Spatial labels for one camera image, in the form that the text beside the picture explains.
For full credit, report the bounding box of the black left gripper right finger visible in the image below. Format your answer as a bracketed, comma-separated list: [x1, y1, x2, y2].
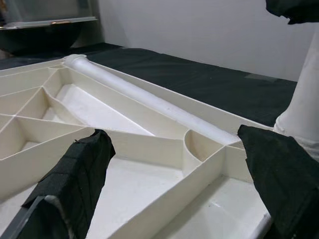
[236, 124, 319, 239]

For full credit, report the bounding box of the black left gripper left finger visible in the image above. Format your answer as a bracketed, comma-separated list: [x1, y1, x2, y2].
[7, 128, 117, 239]

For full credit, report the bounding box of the white plastic table top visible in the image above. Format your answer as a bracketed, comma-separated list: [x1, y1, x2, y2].
[0, 53, 274, 239]

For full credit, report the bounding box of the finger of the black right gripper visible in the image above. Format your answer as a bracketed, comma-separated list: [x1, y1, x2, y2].
[265, 0, 319, 25]

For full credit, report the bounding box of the clear plastic container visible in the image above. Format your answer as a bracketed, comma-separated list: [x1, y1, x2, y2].
[0, 0, 102, 32]

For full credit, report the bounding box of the black table cloth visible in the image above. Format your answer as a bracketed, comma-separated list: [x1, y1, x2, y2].
[0, 42, 300, 127]

